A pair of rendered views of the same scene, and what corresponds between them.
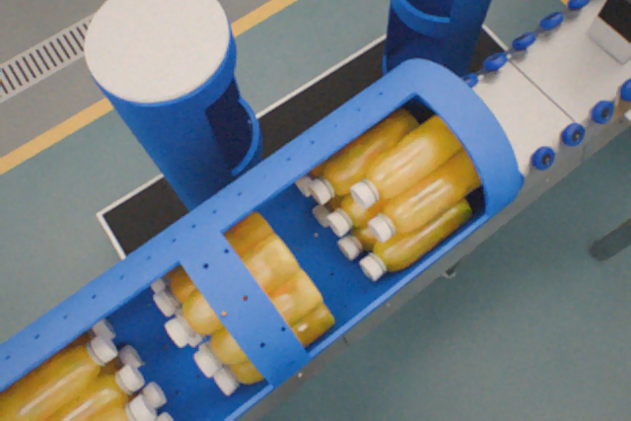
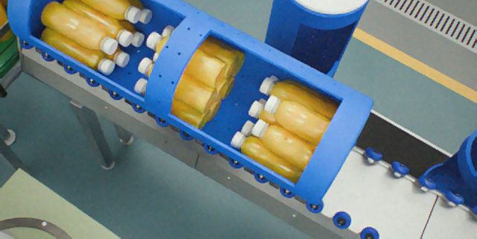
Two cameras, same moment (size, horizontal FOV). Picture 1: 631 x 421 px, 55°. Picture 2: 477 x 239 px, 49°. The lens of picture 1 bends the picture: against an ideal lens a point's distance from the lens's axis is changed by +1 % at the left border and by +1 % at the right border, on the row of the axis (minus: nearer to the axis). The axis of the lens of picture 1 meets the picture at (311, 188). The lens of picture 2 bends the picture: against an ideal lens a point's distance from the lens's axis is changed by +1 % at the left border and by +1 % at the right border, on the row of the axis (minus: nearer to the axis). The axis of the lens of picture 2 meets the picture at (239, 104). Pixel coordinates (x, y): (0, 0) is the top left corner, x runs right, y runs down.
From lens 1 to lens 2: 0.53 m
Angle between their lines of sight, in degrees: 21
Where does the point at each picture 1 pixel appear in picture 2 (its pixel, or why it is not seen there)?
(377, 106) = (323, 83)
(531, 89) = (422, 218)
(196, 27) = not seen: outside the picture
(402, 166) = (297, 114)
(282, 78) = (390, 107)
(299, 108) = (369, 123)
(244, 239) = (218, 53)
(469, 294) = not seen: outside the picture
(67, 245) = not seen: hidden behind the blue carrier
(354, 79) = (413, 152)
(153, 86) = not seen: outside the picture
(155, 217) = not seen: hidden behind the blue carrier
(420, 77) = (355, 100)
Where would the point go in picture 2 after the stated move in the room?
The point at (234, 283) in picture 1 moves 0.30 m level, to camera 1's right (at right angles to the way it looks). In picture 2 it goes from (185, 45) to (253, 154)
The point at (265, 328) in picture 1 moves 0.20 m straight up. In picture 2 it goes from (168, 72) to (163, 18)
